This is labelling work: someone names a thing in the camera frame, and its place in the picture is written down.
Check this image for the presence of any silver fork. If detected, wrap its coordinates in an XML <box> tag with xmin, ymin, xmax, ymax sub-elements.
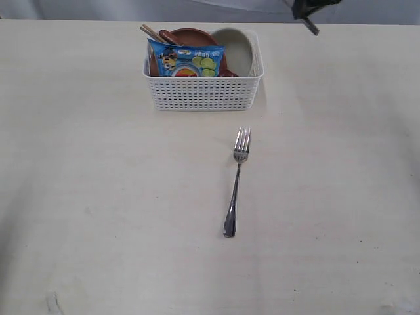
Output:
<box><xmin>223</xmin><ymin>127</ymin><xmax>251</xmax><ymax>238</ymax></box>

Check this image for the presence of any brown spoon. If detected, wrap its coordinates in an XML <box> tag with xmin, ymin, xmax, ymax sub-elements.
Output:
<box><xmin>159</xmin><ymin>30</ymin><xmax>182</xmax><ymax>45</ymax></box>

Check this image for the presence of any pale green bowl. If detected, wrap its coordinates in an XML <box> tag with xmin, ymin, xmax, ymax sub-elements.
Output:
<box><xmin>211</xmin><ymin>28</ymin><xmax>253</xmax><ymax>77</ymax></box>

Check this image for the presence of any brown round plate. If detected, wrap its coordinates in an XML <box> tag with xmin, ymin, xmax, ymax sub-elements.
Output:
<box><xmin>149</xmin><ymin>28</ymin><xmax>228</xmax><ymax>77</ymax></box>

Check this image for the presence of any blue chips bag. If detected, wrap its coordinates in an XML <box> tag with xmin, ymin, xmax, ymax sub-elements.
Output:
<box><xmin>148</xmin><ymin>39</ymin><xmax>224</xmax><ymax>78</ymax></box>

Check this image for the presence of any white perforated plastic basket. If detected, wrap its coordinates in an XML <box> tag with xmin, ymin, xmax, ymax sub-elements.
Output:
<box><xmin>143</xmin><ymin>30</ymin><xmax>264</xmax><ymax>112</ymax></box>

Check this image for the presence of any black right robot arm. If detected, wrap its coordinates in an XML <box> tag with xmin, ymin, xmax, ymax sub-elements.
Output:
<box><xmin>291</xmin><ymin>0</ymin><xmax>341</xmax><ymax>36</ymax></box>

